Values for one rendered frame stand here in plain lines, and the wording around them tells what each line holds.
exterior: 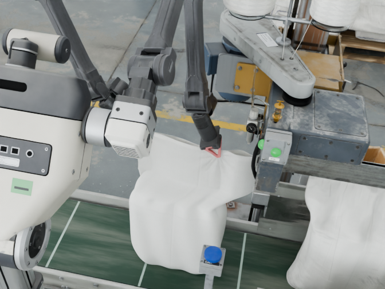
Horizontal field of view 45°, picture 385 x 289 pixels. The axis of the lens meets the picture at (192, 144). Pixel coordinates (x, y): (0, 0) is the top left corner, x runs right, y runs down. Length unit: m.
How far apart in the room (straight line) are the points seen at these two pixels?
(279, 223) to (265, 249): 0.14
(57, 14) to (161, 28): 0.47
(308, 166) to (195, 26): 0.62
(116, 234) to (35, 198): 1.16
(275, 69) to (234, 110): 2.15
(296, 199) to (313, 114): 0.74
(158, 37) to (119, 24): 3.49
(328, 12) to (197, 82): 0.44
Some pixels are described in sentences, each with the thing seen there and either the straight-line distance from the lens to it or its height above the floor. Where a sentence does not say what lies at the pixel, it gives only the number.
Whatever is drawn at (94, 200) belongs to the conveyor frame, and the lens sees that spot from 2.40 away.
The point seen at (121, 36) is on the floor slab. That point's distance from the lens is 4.49.
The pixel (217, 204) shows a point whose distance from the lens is 1.77.
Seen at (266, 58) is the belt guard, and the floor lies 1.41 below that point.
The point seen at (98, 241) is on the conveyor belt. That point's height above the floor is 0.38.
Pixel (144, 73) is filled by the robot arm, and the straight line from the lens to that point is 1.14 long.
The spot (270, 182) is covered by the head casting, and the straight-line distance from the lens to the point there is 1.49.
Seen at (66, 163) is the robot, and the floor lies 1.41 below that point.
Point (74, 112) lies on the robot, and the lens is 1.09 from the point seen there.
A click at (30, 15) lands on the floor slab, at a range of 4.97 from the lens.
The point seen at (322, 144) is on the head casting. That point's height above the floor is 1.30.
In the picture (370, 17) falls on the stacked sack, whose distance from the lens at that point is 4.50.
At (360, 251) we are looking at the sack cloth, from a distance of 1.87.
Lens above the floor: 2.17
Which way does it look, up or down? 42 degrees down
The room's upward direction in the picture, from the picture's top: 4 degrees clockwise
